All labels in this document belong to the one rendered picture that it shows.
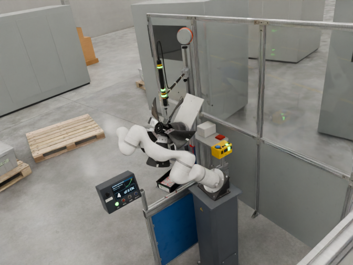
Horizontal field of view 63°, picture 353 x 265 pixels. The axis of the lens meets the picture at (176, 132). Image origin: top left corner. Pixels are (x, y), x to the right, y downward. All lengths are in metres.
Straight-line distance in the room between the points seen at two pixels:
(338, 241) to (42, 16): 7.63
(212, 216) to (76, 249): 1.73
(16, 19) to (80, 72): 1.91
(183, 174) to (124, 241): 1.58
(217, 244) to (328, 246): 1.92
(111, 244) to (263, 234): 1.60
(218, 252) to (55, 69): 6.48
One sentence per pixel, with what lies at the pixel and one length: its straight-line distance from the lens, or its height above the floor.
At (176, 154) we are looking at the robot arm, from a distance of 1.92.
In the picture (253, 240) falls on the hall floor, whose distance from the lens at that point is 3.19.
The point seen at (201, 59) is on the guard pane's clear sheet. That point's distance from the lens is 3.08.
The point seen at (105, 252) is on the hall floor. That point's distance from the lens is 3.31.
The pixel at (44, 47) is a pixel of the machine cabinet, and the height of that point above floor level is 1.25.
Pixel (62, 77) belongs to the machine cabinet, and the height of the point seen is 0.42.
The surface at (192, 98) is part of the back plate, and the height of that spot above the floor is 1.34.
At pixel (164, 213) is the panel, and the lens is 2.47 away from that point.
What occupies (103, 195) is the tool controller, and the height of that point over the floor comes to 1.21.
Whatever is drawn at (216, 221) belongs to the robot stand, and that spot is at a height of 0.77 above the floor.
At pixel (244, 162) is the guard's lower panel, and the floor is 0.62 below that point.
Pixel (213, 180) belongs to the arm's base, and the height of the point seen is 1.09.
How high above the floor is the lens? 2.44
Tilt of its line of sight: 29 degrees down
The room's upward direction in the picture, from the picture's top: 8 degrees counter-clockwise
